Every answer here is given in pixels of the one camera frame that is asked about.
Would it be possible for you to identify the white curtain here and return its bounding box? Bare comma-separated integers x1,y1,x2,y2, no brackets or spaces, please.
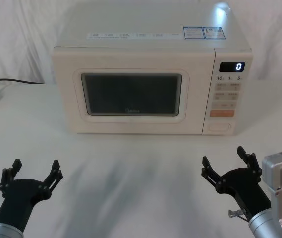
0,0,282,85

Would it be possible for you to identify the white table cloth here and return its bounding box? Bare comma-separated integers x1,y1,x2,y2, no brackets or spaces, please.
0,78,282,238

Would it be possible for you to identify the cream microwave oven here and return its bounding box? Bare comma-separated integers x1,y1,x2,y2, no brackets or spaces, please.
53,4,253,136

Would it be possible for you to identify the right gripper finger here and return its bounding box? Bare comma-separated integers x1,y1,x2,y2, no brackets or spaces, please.
237,146,263,184
201,156,226,194

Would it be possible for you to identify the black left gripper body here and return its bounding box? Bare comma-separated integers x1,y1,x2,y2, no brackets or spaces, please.
0,178,49,233

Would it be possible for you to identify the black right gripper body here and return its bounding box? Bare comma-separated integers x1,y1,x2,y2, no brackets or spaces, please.
219,168,272,221

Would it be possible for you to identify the oven control panel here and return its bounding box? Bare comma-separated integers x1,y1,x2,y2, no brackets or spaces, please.
202,48,253,136

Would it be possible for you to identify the black power cable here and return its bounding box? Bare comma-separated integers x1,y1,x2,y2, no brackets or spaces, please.
0,78,46,96

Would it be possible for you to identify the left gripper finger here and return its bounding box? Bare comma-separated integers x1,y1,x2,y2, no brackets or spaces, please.
0,158,23,191
38,159,64,199

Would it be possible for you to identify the thin cable with silver plug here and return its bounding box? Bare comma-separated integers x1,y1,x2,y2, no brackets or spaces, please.
227,209,250,222

